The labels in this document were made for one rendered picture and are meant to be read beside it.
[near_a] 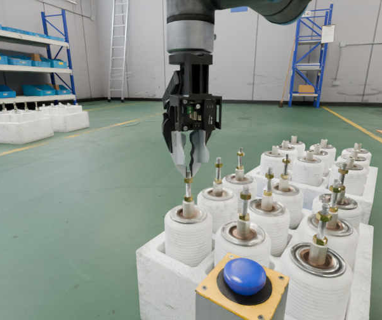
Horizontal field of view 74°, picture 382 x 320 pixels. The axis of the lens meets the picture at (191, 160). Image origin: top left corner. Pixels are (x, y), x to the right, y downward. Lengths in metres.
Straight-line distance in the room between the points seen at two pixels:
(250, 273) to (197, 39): 0.32
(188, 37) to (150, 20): 7.34
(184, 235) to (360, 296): 0.30
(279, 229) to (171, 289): 0.24
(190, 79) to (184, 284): 0.34
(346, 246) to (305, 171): 0.44
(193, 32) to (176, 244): 0.36
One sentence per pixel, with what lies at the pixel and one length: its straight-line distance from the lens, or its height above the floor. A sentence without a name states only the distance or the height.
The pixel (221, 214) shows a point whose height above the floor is 0.22.
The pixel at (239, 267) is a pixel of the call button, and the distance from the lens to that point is 0.27.
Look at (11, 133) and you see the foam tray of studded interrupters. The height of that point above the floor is 0.09.
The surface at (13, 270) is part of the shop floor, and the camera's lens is 0.92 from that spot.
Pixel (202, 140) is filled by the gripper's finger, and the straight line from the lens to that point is 0.45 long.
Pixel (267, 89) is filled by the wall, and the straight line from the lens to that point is 6.77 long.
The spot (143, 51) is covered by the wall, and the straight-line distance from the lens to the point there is 7.75.
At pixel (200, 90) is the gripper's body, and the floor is 0.49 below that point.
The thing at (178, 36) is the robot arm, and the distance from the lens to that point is 0.42.
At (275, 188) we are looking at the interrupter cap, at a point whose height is 0.25.
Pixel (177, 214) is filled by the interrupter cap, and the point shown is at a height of 0.25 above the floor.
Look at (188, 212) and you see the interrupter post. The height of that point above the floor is 0.26.
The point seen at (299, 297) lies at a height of 0.21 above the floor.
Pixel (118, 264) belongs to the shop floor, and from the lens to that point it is 0.82.
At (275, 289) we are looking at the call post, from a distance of 0.28.
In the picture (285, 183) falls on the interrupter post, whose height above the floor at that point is 0.27.
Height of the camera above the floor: 0.50
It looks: 17 degrees down
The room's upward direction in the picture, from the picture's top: straight up
